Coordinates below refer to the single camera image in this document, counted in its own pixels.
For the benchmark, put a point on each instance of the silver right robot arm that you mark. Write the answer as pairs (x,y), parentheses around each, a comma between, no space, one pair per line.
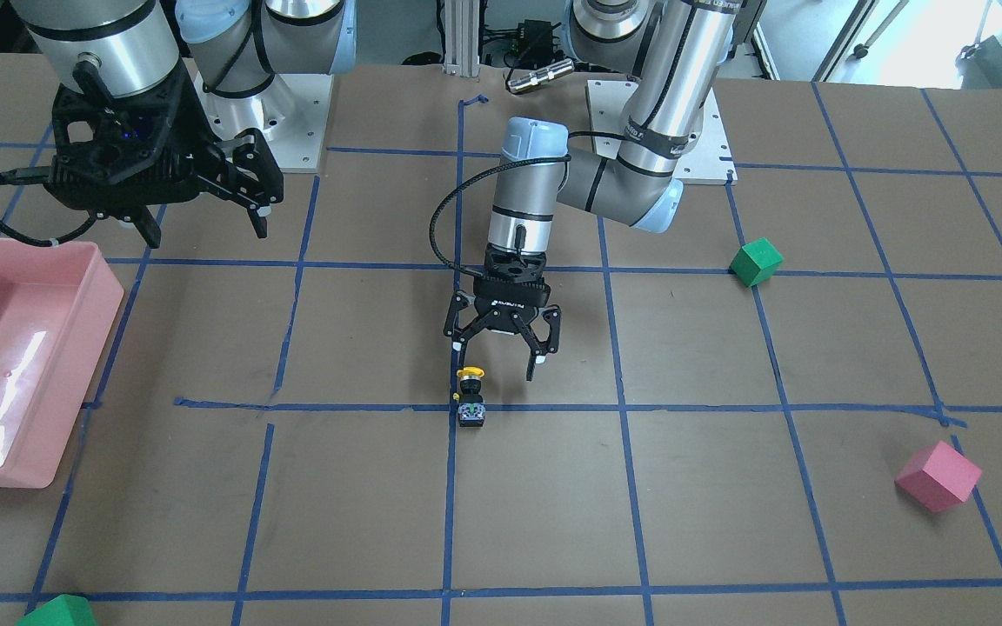
(238,47)

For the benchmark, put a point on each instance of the pink foam cube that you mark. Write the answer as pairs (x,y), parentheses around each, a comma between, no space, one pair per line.
(939,477)

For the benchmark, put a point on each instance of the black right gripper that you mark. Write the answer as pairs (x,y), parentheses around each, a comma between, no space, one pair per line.
(190,137)

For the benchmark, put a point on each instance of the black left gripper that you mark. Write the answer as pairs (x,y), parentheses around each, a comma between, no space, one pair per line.
(511,315)

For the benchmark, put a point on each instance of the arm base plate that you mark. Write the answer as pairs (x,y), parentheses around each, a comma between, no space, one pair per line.
(292,114)
(709,160)

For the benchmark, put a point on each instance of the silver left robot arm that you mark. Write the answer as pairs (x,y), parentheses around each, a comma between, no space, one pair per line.
(674,49)

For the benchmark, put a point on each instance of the aluminium frame post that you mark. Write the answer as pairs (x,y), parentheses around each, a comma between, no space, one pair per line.
(461,22)

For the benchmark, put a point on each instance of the green foam cube near bin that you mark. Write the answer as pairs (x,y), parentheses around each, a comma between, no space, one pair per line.
(63,610)

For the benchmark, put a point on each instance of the yellow push button switch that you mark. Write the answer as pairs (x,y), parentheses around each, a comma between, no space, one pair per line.
(470,404)

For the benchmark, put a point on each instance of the green foam cube far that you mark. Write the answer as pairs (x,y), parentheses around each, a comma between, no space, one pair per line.
(755,262)

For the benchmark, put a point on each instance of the pink plastic bin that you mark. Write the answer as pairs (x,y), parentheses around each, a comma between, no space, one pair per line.
(57,308)

